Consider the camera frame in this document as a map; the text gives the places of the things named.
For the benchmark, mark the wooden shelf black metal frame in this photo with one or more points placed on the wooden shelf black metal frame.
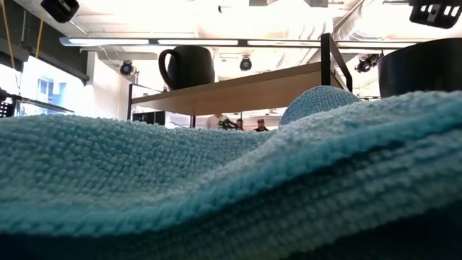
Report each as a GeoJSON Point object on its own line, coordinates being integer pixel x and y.
{"type": "Point", "coordinates": [234, 95]}

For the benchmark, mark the blue microfibre cloth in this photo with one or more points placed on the blue microfibre cloth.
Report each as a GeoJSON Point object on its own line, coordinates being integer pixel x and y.
{"type": "Point", "coordinates": [144, 173]}

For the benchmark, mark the long ceiling light bar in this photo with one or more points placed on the long ceiling light bar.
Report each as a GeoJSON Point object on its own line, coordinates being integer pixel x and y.
{"type": "Point", "coordinates": [108, 41]}

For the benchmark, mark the black round ceiling spotlight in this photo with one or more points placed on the black round ceiling spotlight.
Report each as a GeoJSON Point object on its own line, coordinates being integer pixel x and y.
{"type": "Point", "coordinates": [126, 68]}
{"type": "Point", "coordinates": [366, 63]}
{"type": "Point", "coordinates": [245, 64]}

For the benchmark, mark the person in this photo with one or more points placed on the person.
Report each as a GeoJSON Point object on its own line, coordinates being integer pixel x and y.
{"type": "Point", "coordinates": [216, 122]}
{"type": "Point", "coordinates": [240, 124]}
{"type": "Point", "coordinates": [260, 126]}

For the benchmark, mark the black mug yellow inside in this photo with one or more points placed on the black mug yellow inside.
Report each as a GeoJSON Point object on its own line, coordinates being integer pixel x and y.
{"type": "Point", "coordinates": [191, 66]}

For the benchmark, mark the black cabinet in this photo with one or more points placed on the black cabinet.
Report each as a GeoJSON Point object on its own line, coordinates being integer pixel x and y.
{"type": "Point", "coordinates": [148, 117]}

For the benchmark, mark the black tumbler cup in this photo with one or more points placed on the black tumbler cup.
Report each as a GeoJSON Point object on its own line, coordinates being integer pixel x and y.
{"type": "Point", "coordinates": [418, 68]}

